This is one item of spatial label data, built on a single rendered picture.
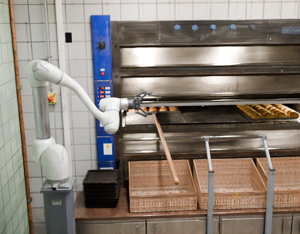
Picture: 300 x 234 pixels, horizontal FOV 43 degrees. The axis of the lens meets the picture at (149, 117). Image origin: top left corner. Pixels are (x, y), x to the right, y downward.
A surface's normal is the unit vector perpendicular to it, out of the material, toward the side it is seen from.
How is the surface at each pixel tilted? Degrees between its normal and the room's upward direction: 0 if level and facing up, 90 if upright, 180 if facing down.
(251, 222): 90
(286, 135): 70
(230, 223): 90
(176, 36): 90
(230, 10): 90
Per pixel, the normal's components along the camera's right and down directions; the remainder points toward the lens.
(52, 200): 0.05, 0.23
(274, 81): 0.04, -0.12
